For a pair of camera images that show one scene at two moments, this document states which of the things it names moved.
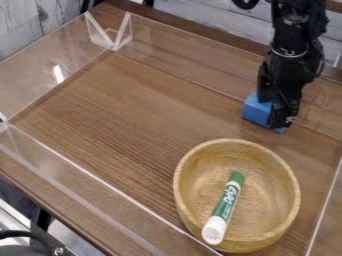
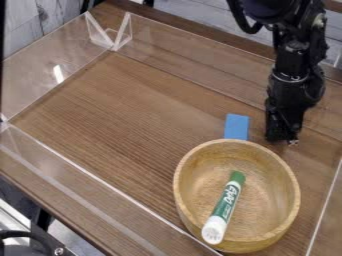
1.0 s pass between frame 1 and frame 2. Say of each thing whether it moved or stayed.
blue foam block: moved
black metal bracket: stayed
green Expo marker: stayed
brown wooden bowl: stayed
